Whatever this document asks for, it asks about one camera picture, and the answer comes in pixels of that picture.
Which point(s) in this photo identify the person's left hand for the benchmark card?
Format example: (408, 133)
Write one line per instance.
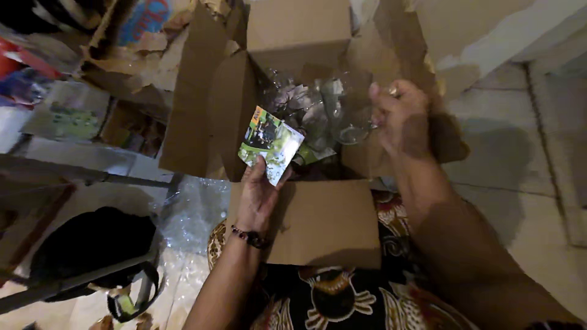
(262, 200)

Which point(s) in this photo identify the person's right hand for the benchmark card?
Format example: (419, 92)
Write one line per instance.
(409, 120)

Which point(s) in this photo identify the person's left thumb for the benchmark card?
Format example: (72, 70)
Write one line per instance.
(259, 170)

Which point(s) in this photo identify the person's right fingers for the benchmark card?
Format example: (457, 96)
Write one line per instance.
(384, 99)

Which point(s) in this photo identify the person's left fingers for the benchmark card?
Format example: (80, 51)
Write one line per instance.
(284, 176)

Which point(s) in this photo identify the green picture card packet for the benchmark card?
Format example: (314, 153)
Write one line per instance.
(270, 143)

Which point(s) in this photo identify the clear plastic bag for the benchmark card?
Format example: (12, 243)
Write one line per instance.
(353, 112)

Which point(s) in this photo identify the person's left forearm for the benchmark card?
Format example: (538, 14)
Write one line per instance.
(230, 280)

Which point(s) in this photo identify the person's right forearm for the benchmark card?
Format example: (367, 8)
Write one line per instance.
(458, 229)

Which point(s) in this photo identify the green white flat packet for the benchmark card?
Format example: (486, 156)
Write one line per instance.
(316, 155)

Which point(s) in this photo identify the large open cardboard box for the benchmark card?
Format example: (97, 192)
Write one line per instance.
(321, 217)

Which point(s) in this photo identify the clear plastic sheet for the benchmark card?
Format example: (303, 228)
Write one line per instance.
(197, 213)

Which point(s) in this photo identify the pile of clear wrapped packets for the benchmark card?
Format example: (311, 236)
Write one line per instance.
(300, 101)

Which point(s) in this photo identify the person's legs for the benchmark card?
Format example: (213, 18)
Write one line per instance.
(339, 298)

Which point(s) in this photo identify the small brown cardboard box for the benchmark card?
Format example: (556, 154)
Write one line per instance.
(124, 120)

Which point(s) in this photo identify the torn cardboard box, blue print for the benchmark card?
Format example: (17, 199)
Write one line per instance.
(117, 66)

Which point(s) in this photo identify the small green wrapper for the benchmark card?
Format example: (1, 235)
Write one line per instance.
(124, 304)

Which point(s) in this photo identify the pale box with green print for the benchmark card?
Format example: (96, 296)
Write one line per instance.
(75, 110)

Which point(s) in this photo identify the blue plastic packet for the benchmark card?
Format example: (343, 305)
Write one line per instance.
(18, 87)

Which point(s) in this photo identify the red plastic packet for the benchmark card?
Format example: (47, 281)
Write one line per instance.
(20, 58)

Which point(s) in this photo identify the black white striped cloth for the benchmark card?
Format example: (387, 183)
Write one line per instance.
(41, 16)

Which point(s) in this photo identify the grey metal frame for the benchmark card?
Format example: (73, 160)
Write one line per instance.
(78, 279)

